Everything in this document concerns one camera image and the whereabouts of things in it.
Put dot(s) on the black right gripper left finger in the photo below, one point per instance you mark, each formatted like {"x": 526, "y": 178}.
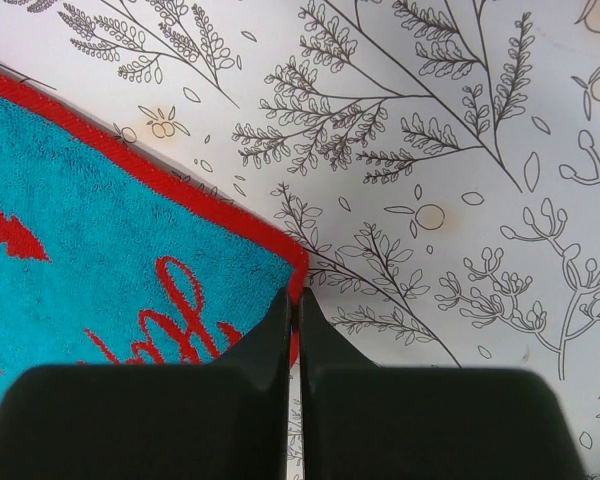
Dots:
{"x": 223, "y": 420}

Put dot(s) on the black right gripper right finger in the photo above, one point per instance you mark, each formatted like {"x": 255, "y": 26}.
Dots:
{"x": 364, "y": 421}

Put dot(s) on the red and blue towel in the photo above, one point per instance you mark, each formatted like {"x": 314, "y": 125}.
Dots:
{"x": 107, "y": 259}

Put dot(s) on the floral patterned table mat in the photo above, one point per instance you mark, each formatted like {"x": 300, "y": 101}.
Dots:
{"x": 439, "y": 160}

